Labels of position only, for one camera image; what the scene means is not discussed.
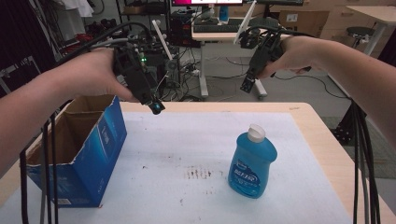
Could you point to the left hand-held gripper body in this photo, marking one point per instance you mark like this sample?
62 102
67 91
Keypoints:
130 67

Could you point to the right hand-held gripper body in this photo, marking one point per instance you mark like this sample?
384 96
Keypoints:
267 46

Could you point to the blue cardboard box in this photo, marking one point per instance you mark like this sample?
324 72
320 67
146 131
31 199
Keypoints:
93 155

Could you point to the blue bottle with white cap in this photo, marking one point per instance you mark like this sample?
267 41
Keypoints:
250 168

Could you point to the person's right hand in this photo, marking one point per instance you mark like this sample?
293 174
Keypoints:
300 54

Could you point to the person's left hand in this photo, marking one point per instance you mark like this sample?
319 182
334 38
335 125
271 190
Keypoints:
90 74

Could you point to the brown cardboard box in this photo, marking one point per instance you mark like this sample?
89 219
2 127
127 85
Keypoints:
303 23

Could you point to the black monitor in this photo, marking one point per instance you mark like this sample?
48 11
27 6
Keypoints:
280 2

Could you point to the white table mat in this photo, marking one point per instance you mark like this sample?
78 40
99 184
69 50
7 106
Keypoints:
174 149

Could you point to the white power strip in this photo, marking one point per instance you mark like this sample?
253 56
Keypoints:
195 72

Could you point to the white desk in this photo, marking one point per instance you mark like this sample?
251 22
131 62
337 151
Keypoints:
214 36

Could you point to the small blue bottle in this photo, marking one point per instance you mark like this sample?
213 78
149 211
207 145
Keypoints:
223 14

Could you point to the black keyboard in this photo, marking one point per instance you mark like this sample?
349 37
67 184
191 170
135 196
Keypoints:
214 28

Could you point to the black computer tower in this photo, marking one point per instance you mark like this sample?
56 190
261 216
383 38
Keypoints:
183 29

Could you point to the monitor with bright screen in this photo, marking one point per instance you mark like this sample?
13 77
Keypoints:
207 2

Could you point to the white hanging cloth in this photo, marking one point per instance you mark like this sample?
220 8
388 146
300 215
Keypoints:
74 7

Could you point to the black round stool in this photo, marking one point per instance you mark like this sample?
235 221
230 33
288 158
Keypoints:
359 31

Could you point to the black metal stand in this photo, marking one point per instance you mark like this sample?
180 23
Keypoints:
344 127

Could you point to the silver metal stand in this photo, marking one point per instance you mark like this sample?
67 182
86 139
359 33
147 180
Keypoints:
18 67

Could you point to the white side table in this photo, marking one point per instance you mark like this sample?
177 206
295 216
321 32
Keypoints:
378 14

